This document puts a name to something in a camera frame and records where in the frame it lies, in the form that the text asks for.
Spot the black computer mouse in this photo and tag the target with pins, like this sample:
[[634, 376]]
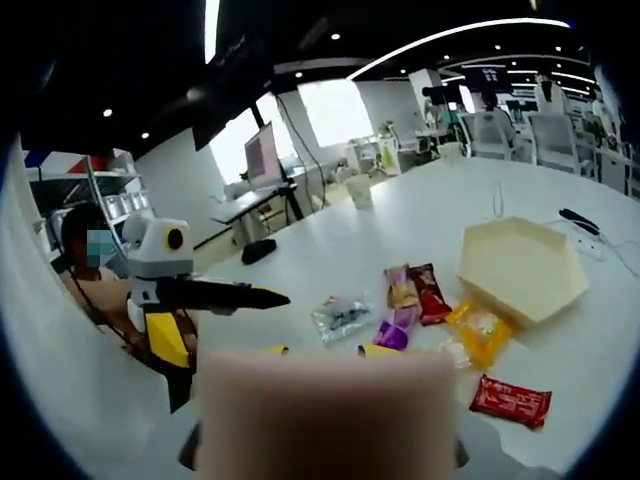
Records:
[[258, 251]]

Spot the black screen on stand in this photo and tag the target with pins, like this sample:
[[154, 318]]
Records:
[[435, 92]]

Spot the white power strip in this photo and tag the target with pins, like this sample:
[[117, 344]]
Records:
[[587, 246]]

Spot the white storage shelf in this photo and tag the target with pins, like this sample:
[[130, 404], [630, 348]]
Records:
[[115, 200]]

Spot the clear food packet dark contents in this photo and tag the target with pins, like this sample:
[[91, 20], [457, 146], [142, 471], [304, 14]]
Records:
[[342, 315]]

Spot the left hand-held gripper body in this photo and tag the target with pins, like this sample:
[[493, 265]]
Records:
[[155, 245]]

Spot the red food packet white print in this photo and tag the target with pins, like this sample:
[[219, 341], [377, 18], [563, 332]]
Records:
[[510, 402]]

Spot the black panel on tripod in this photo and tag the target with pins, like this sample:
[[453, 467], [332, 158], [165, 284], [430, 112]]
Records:
[[225, 100]]

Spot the computer monitor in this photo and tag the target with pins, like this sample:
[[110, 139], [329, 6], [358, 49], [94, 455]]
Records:
[[260, 155]]

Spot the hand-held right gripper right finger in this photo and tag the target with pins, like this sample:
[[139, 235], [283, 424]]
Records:
[[376, 351]]

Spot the brown purple-label food bar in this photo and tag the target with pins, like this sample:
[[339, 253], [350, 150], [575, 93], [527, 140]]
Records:
[[400, 287]]

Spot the cream hexagonal container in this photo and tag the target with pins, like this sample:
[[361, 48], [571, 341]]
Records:
[[520, 270]]

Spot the desk with black legs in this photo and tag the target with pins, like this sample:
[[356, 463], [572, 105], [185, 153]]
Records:
[[250, 205]]

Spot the plain white paper cup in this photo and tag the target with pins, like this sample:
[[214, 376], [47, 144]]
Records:
[[450, 150]]

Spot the dark red food bar packet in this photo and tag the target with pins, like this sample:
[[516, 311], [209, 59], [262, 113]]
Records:
[[429, 295]]

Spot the purple brown food packet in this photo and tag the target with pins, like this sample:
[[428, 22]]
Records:
[[392, 334]]

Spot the long ceiling light strip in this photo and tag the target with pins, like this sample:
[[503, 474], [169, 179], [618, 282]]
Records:
[[450, 31], [211, 30]]

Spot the person's white shirt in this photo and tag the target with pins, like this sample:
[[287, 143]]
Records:
[[75, 390]]

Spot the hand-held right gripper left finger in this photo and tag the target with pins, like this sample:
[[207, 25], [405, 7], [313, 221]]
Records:
[[275, 350]]

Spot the hanging dark display screen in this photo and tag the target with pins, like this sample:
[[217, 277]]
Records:
[[490, 75]]

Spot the printed white paper cup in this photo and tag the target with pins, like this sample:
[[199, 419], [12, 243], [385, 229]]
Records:
[[360, 192]]

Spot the white mesh office chair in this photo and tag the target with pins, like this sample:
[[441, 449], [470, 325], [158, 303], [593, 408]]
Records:
[[492, 132], [557, 140]]

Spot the potted green plant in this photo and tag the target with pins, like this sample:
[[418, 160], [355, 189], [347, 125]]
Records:
[[386, 129]]

